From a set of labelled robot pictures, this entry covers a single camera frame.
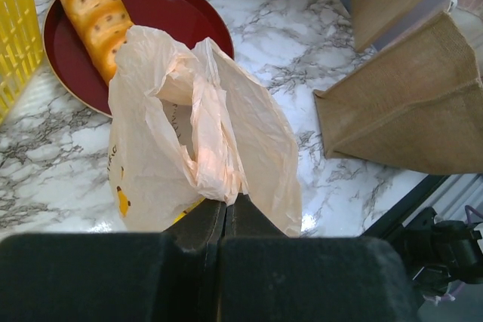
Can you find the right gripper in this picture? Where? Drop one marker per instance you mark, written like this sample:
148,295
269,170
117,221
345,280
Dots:
439,253

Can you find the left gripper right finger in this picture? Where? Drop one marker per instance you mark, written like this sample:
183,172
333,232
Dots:
244,220

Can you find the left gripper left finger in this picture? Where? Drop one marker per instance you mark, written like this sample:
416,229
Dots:
201,227

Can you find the peach plastic grocery bag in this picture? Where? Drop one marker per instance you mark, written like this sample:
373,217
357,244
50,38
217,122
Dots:
190,124

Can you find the burlap tote bag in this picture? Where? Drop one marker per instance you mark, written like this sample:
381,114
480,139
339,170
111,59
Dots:
417,104

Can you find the dark red round plate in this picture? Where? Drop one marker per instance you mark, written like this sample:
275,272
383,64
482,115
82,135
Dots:
187,21

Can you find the long orange bread loaf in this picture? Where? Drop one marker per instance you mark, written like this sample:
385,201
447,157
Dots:
101,25

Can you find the yellow plastic shopping basket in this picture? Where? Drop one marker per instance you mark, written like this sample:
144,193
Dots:
21,50

